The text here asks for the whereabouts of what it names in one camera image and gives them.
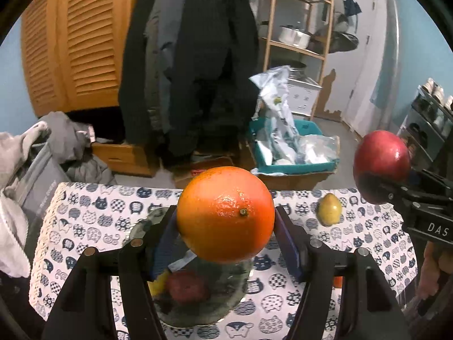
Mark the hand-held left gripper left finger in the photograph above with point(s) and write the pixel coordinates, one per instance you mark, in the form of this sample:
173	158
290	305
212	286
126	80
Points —
163	244

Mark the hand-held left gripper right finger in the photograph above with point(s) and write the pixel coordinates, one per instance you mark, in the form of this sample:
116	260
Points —
290	251

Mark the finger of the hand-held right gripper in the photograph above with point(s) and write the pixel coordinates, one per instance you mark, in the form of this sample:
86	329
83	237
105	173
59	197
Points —
380	189
430	181

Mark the red apple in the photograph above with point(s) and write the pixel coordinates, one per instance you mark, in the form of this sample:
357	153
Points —
382	152
187	287

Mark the yellow pear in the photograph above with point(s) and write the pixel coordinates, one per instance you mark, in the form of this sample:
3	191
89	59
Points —
330	209
159	285

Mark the large orange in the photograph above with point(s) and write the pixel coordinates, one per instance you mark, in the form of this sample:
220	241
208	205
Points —
338	282
226	212

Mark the clear glass bowl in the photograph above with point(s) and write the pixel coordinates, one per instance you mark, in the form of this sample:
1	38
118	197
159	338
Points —
212	308

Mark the person's right hand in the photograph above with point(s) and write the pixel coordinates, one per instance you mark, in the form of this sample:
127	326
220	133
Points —
430	269

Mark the white shoe rack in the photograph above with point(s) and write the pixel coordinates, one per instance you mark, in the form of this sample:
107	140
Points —
421	138

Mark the cat print tablecloth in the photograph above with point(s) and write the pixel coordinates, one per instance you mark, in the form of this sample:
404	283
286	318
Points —
106	219

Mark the brown cardboard box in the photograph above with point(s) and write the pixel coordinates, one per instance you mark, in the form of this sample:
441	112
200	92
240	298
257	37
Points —
300	180

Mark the clear plastic bag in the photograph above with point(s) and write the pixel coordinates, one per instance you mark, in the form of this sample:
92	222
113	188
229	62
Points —
318	148

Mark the teal plastic crate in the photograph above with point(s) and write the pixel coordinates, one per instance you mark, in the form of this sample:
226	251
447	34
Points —
300	168

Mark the shoe rack with shoes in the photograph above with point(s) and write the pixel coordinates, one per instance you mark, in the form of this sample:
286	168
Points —
435	90

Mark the wooden drawer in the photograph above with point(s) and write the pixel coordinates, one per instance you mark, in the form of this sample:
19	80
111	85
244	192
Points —
120	156

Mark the cardboard box with red packets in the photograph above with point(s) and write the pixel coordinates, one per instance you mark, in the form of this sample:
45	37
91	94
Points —
219	159

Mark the grey puffer jacket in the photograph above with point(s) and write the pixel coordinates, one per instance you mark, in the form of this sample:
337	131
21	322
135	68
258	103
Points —
81	170

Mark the white patterned storage box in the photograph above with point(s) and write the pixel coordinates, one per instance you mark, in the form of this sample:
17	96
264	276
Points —
302	95

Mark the white rice bag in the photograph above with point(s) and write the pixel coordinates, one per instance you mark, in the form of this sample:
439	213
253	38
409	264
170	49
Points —
279	120

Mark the grey door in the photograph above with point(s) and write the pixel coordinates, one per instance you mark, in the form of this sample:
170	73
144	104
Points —
364	60

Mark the grey fabric basket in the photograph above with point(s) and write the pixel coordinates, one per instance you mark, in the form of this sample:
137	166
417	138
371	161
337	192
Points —
39	184

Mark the silver pipe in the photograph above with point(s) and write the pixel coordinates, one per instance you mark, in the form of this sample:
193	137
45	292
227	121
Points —
391	42

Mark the steel pot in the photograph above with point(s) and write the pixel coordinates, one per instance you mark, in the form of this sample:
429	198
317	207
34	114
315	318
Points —
297	71

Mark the beige fleece garment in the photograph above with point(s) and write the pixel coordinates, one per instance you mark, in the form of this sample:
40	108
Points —
14	219

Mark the olive hanging bag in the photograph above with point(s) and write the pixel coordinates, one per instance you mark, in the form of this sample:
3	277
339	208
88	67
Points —
341	40

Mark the wooden shelf rack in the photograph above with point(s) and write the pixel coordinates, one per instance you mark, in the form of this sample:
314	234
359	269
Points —
293	49

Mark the metal pot on shelf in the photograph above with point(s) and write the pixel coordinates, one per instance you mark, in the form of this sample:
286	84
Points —
292	37

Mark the dark grey hanging jacket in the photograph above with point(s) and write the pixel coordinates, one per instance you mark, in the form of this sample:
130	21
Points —
155	60

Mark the black hooded coat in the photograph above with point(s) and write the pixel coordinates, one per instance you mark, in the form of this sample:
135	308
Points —
212	60

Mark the wooden louvered wardrobe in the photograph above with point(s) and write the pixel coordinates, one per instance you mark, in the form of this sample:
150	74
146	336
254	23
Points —
88	42

